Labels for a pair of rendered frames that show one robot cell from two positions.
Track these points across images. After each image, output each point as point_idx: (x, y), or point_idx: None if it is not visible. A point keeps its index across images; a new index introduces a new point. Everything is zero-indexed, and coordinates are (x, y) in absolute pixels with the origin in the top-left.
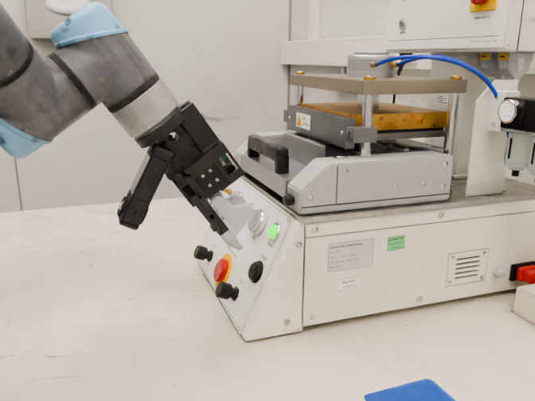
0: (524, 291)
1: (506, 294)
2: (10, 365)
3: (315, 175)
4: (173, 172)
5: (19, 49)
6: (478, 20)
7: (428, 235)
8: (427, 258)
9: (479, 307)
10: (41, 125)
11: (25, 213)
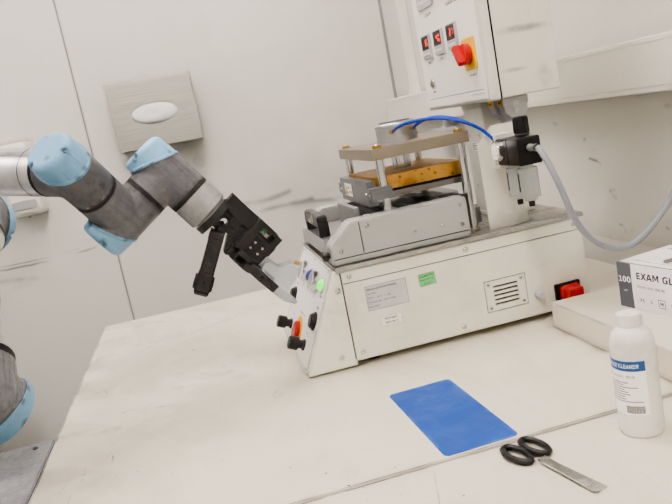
0: (555, 305)
1: None
2: (132, 414)
3: (341, 232)
4: (227, 248)
5: (106, 182)
6: (472, 77)
7: (457, 268)
8: (462, 288)
9: (526, 327)
10: (128, 229)
11: (136, 321)
